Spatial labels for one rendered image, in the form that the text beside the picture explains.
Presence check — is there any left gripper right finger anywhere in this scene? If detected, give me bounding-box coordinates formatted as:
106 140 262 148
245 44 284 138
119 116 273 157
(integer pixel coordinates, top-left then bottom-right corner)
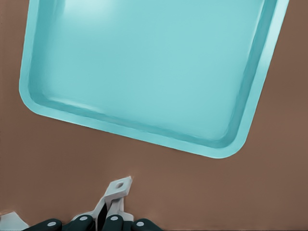
103 214 158 231

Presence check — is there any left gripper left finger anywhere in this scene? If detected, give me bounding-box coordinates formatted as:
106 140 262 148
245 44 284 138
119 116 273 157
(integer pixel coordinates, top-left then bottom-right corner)
23 214 96 231

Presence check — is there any white drainage pipe clamp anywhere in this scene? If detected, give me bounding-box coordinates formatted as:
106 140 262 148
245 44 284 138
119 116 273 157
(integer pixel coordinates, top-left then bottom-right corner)
0 176 133 231

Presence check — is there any teal rectangular plastic tray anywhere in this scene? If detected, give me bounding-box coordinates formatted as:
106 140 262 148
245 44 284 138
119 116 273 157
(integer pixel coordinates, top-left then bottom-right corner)
18 0 290 159

